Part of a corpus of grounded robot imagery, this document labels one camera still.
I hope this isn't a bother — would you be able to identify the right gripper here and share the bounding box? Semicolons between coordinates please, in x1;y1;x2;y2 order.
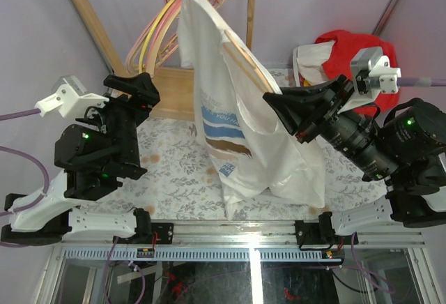
261;73;401;182

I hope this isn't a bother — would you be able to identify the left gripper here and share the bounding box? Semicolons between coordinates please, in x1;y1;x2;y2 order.
82;75;164;173

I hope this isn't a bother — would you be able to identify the white t shirt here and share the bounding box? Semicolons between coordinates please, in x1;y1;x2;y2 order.
177;0;325;210

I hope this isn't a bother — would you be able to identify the peach plastic hanger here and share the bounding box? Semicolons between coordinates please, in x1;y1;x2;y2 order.
222;29;282;94

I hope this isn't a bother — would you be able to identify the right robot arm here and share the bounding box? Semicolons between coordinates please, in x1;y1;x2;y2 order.
263;76;445;246

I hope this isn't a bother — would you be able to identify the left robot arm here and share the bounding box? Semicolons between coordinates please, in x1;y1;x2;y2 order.
1;73;160;247

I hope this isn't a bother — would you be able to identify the pink plastic hanger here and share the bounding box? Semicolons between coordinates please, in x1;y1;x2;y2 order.
125;0;180;74

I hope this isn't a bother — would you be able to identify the red t shirt on basket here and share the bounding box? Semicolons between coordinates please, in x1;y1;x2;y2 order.
315;30;399;116

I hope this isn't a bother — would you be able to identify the peach hanger on rack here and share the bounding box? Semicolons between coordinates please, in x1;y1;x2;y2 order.
144;0;234;75

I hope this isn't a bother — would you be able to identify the yellow plastic hanger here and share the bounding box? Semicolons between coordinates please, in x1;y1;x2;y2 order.
138;0;177;73

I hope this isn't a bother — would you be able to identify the wooden clothes rack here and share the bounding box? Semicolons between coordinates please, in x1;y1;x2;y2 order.
71;0;255;121

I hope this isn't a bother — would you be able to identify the white back laundry basket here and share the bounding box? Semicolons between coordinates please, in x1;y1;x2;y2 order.
293;40;335;86

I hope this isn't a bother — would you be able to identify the floral table cloth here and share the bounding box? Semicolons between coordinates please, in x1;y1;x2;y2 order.
82;67;394;221

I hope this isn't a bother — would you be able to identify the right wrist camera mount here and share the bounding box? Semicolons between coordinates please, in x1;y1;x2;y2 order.
344;47;401;110

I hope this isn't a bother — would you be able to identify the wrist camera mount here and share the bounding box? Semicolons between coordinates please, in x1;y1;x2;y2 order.
344;47;401;110
34;75;109;119

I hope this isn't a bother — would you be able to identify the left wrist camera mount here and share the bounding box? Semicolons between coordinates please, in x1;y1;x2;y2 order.
34;75;109;119

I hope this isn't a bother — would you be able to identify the aluminium rail frame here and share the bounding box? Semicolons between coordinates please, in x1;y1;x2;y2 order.
35;220;445;303

